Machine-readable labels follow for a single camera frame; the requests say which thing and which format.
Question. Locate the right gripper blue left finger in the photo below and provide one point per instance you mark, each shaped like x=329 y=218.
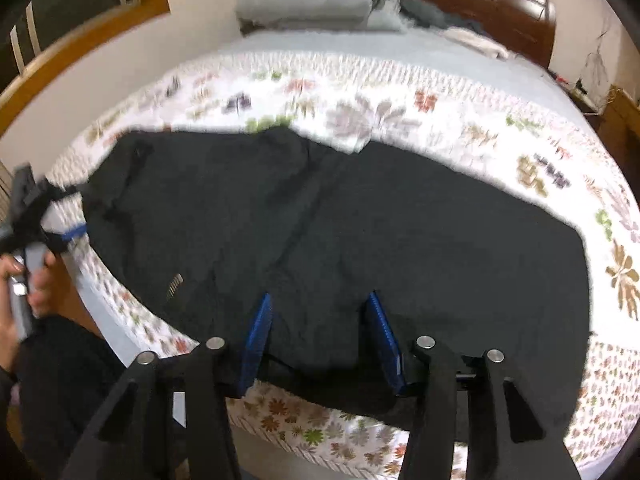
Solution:
x=255 y=344

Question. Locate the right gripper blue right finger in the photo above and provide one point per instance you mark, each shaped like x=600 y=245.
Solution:
x=386 y=343

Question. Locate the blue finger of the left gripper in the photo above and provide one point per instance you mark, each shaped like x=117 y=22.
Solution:
x=74 y=233

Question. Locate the black padded pants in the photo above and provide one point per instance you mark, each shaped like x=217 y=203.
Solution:
x=202 y=226

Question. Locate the person left hand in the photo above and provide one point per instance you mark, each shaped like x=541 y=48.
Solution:
x=24 y=295

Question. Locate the wooden side window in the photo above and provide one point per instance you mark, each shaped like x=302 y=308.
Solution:
x=41 y=39

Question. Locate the floral quilted bedspread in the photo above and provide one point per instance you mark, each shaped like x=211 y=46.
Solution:
x=450 y=124

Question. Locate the wooden nightstand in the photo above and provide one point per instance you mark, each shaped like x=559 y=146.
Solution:
x=592 y=114

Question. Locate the grey pillow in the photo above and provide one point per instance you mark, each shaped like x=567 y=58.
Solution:
x=277 y=12

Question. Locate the wooden desk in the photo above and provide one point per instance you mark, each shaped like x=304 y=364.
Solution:
x=619 y=132

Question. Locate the dark grey and white blanket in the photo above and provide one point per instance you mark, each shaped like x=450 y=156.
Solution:
x=470 y=33

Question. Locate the dark wooden headboard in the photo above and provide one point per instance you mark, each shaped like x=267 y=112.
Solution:
x=526 y=27

